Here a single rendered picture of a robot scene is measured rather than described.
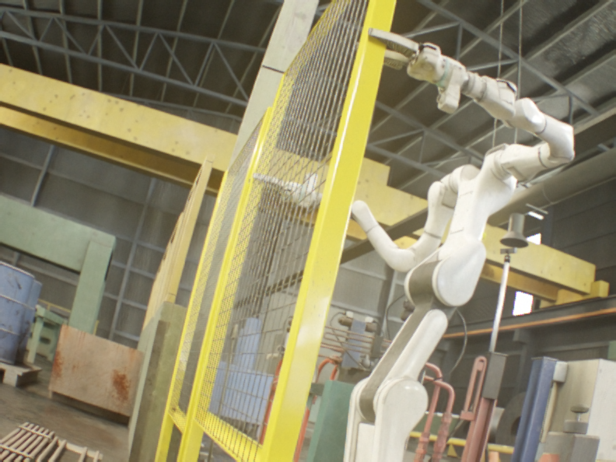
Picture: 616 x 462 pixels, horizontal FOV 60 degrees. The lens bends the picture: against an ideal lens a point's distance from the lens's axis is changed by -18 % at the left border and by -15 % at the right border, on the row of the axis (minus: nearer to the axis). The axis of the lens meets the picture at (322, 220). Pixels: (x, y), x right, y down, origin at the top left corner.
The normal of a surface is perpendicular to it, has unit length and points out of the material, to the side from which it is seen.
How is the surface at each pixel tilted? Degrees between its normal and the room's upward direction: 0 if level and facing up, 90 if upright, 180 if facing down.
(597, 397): 90
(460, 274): 89
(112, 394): 90
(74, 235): 90
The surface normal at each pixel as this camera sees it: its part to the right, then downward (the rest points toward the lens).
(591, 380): -0.92, -0.29
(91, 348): 0.36, -0.20
